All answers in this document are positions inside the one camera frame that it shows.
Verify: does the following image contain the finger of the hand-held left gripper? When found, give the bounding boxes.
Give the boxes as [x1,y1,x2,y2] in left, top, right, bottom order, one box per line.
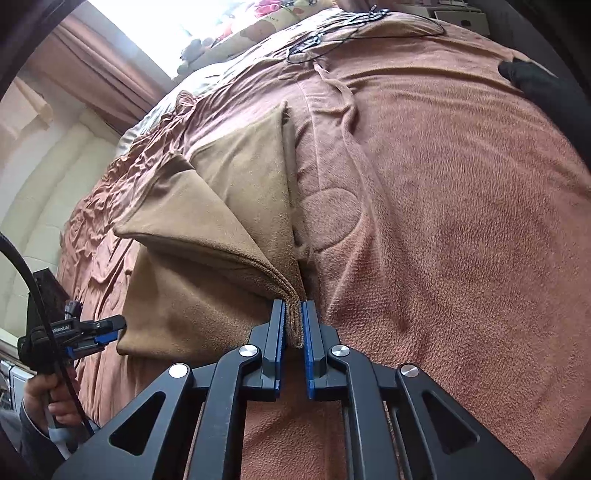
[67,331,115,359]
[79,315,127,333]

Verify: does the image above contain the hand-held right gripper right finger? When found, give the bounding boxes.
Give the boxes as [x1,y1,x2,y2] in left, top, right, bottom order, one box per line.
[301,300,536,480]

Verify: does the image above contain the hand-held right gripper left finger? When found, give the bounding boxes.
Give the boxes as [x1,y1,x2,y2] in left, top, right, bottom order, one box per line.
[51,300,287,480]

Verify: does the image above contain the brown cat print t-shirt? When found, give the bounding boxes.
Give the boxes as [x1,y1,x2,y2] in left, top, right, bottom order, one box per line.
[113,102,308,359]

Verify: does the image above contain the person's left forearm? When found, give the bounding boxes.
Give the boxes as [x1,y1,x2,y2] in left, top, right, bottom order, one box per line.
[17,406,99,468]

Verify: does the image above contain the person's left hand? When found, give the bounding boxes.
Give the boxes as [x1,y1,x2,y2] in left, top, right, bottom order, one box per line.
[23,371,87,435]

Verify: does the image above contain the cream padded headboard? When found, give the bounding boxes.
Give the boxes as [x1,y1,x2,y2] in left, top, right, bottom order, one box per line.
[0,106,126,334]

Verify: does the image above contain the pinkish brown fleece blanket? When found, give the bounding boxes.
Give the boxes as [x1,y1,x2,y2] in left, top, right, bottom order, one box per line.
[55,11,591,480]

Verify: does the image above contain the grey green bed sheet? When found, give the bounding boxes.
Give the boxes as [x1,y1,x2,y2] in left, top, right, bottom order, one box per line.
[115,60,242,158]

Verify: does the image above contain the pink curtain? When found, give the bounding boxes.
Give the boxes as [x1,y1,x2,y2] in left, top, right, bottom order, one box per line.
[41,9,172,136]

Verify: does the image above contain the cream bear print pillow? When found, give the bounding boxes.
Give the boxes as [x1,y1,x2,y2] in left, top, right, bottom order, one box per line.
[175,0,339,80]

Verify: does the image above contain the black folded garment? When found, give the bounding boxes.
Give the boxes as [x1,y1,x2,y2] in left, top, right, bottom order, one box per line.
[498,58,588,140]

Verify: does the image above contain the cream nightstand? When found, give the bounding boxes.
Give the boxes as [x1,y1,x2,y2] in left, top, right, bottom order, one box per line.
[402,0,491,34]

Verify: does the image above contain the thick black gripper cable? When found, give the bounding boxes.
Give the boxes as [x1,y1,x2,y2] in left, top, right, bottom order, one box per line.
[0,233,96,435]

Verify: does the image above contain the thin black cable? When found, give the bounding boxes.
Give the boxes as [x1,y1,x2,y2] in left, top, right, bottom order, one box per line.
[285,4,447,64]

